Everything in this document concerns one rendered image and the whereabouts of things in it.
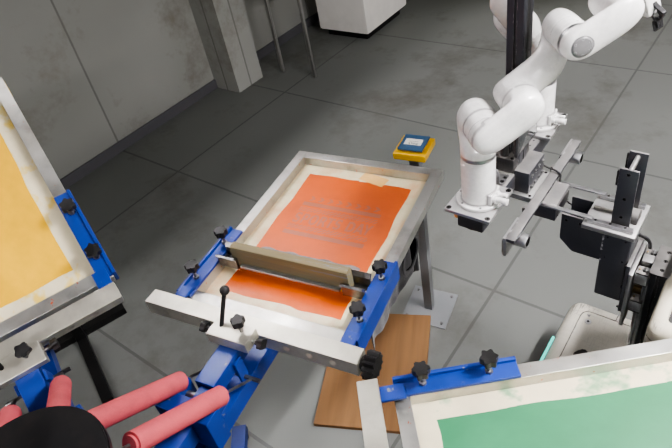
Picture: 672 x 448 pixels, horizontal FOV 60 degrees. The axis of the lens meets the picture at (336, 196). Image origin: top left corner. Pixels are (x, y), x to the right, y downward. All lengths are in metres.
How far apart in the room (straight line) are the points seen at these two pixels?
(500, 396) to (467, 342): 1.30
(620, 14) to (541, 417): 0.91
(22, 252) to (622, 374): 1.63
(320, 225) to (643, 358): 1.02
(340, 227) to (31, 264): 0.94
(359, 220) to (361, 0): 3.64
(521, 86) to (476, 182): 0.30
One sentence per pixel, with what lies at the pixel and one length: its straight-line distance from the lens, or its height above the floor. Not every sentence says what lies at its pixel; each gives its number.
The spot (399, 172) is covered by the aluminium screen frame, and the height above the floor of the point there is 0.98.
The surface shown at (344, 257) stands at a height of 0.96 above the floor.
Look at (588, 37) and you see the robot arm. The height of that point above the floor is 1.62.
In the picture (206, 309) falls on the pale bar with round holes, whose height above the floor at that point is 1.04.
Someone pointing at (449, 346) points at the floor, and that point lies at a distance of 2.78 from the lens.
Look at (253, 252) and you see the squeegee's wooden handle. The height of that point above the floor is 1.06.
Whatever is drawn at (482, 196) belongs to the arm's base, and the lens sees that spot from 1.66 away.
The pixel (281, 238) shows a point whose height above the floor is 0.96.
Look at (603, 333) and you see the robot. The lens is 2.53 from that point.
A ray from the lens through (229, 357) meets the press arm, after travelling 1.58.
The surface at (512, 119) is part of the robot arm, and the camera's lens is 1.46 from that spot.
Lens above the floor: 2.23
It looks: 38 degrees down
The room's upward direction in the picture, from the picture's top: 12 degrees counter-clockwise
